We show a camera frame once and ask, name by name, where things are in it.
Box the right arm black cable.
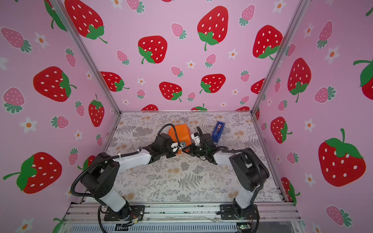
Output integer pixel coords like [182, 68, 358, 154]
[196, 126, 264, 233]

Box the aluminium front frame rail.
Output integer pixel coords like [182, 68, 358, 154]
[55, 203, 307, 233]

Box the right aluminium corner post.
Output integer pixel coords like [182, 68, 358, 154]
[251, 0, 311, 116]

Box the left aluminium corner post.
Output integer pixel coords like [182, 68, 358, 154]
[51, 0, 121, 116]

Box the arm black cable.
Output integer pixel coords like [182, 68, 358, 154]
[196, 126, 264, 233]
[69, 123, 182, 233]

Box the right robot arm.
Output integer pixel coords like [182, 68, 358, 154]
[182, 133, 270, 217]

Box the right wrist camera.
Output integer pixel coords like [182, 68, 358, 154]
[191, 133, 201, 146]

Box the blue tape dispenser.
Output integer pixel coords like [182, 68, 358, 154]
[212, 121, 225, 143]

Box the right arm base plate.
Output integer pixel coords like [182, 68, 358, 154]
[217, 204, 260, 220]

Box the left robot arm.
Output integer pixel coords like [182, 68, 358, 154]
[77, 134, 186, 219]

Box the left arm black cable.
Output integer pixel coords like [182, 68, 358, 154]
[69, 123, 182, 233]

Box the aluminium corner post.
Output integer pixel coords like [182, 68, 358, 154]
[251, 0, 311, 116]
[51, 0, 121, 116]

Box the orange wrapping paper sheet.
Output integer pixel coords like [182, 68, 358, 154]
[167, 124, 192, 154]

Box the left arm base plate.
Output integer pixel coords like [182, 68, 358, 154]
[104, 205, 145, 223]

